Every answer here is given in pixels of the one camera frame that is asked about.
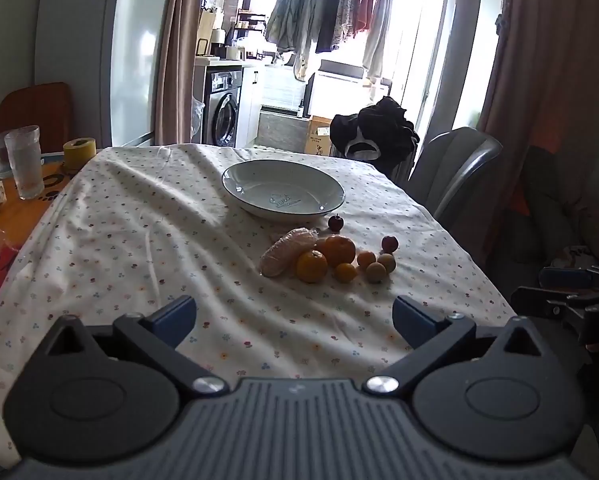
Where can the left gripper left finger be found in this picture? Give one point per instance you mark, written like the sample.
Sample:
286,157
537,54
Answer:
92,395

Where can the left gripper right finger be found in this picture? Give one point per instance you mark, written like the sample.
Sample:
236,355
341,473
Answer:
495,394

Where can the small tan round fruit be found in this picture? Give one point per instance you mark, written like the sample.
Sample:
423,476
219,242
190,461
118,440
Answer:
388,261

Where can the small yellow round fruit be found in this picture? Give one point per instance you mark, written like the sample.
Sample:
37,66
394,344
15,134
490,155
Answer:
376,272

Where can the small orange kumquat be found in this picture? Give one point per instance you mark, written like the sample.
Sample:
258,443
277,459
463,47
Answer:
365,258

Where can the medium orange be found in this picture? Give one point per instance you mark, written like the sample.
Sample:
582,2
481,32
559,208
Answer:
311,267

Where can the white kitchen cabinet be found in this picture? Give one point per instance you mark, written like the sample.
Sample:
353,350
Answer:
268,92

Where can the floral white tablecloth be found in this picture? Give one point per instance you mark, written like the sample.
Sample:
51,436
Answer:
138,227

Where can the red plum near edge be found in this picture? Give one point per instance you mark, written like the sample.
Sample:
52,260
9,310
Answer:
389,244

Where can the grey dining chair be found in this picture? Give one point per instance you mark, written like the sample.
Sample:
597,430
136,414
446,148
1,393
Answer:
448,169

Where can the small orange mandarin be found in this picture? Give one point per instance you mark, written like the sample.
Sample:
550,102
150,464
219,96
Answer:
345,272

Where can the pink curtain right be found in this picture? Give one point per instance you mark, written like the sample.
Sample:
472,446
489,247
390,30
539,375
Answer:
544,89

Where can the pink curtain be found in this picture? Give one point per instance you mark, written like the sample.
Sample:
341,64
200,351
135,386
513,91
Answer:
544,89
173,91

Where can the large orange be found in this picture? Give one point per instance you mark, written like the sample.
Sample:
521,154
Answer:
337,249

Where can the plastic-wrapped orange fruit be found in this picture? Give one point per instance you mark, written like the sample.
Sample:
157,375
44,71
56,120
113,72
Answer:
285,250

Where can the dark red plum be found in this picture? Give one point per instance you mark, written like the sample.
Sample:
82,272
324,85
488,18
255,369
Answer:
335,223

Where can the yellow tape roll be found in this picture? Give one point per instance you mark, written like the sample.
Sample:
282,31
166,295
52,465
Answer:
77,152

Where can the clear drinking glass front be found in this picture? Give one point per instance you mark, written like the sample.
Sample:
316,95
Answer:
25,159

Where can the clear drinking glass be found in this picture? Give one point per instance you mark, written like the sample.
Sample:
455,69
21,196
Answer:
5,168
25,159

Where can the clear drinking glass back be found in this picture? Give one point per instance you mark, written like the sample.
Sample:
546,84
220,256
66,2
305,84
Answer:
5,168

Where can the black clothes pile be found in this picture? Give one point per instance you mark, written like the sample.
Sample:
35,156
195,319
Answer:
378,134

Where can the white ceramic bowl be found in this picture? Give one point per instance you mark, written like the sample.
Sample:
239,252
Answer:
282,191

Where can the orange wooden chair back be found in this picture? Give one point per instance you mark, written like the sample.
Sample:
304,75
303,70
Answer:
48,106

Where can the clear plastic bag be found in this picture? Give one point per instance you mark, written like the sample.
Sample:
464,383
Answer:
197,119

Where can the cardboard box on floor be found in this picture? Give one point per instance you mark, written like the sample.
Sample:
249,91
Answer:
318,136

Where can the grey washing machine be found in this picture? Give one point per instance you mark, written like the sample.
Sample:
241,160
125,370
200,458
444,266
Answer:
222,102

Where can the pink curtain left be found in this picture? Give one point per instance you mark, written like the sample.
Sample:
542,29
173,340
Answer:
173,91

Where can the white refrigerator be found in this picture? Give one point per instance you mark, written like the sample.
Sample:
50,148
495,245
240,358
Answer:
107,52

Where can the wooden cutting board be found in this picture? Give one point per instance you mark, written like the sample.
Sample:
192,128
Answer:
204,34

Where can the hanging laundry clothes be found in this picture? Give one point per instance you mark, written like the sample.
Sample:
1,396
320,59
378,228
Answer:
309,28

